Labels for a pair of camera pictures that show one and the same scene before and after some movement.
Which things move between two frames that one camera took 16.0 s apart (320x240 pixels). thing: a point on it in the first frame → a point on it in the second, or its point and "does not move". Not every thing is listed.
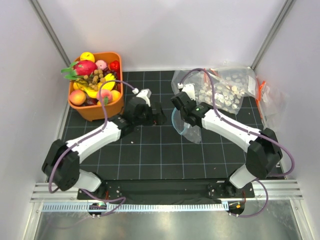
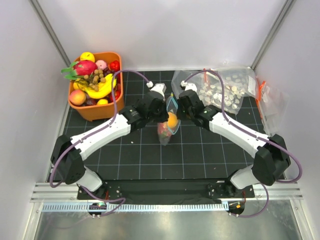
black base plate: [168, 189] does not move
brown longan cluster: [97, 77] does not move
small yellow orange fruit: [116, 95] → [172, 120]
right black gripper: [194, 101] does not move
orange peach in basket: [77, 97] does not move
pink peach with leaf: [106, 96] → [163, 130]
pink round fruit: [101, 64] does not move
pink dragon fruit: [80, 68] does not move
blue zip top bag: [192, 133] → [167, 129]
